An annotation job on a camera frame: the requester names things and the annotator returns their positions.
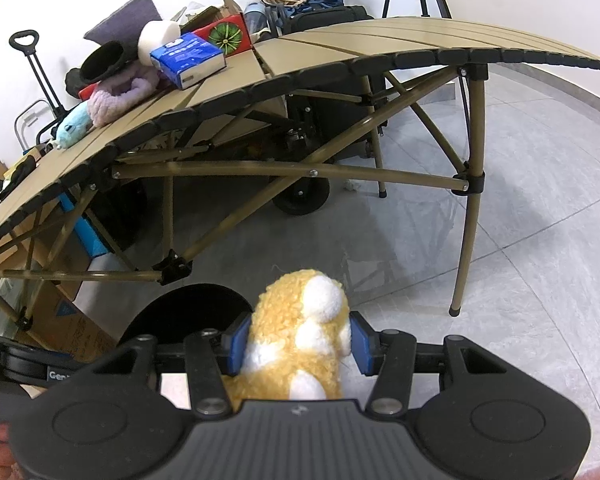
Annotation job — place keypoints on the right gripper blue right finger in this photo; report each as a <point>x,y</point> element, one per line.
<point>365,345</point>

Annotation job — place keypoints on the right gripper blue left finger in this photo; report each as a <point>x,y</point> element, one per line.
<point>234,343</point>

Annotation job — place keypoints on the yellow white plush toy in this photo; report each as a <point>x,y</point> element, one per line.
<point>300,332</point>

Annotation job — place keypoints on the light blue plush toy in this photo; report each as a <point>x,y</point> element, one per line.
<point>73,128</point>

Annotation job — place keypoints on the blue tissue pack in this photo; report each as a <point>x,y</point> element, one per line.
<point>188,60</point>

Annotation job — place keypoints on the black sock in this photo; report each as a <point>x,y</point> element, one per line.
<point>106,61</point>

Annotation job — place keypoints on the purple cloth pouch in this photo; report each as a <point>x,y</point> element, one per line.
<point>125,24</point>

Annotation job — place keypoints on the person's hand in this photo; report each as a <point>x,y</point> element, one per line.
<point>9,469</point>

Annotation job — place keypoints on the black glove on table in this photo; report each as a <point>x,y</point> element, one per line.
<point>25,167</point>

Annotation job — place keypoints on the lilac knitted hat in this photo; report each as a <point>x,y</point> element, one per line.
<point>117,94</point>

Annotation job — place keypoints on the red cardboard box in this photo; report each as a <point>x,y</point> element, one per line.
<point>229,34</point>

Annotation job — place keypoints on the black bag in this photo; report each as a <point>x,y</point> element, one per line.
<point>324,17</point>

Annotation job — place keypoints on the open brown cardboard box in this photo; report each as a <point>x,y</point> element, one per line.
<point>196,15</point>

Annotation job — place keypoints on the folding table frame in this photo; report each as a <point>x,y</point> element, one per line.
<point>468,183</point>

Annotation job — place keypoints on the black trolley handle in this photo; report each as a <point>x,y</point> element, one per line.
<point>25,41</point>

